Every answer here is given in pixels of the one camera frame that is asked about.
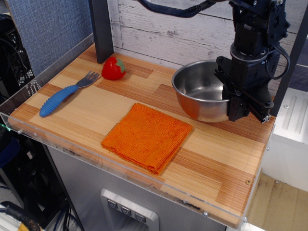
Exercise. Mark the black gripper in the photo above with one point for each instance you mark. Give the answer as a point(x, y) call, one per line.
point(245, 84)

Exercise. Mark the stainless steel pot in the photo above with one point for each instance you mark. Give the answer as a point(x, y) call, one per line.
point(199, 92)

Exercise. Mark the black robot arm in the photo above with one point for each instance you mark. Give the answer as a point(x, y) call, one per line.
point(256, 58)

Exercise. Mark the orange folded cloth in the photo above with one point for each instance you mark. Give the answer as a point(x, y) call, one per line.
point(147, 138)

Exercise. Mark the red toy strawberry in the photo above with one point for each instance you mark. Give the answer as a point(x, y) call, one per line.
point(113, 69)

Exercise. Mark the silver control panel with buttons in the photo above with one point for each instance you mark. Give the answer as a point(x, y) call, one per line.
point(126, 215)

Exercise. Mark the dark grey right post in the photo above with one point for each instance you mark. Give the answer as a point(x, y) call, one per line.
point(293, 58)

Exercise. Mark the dark grey post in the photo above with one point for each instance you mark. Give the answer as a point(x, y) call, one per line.
point(101, 29)
point(293, 58)

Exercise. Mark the dark grey left post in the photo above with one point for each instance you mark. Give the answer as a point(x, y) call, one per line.
point(101, 29)

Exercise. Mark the blue handled metal fork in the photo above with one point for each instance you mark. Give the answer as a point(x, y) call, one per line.
point(56, 99)

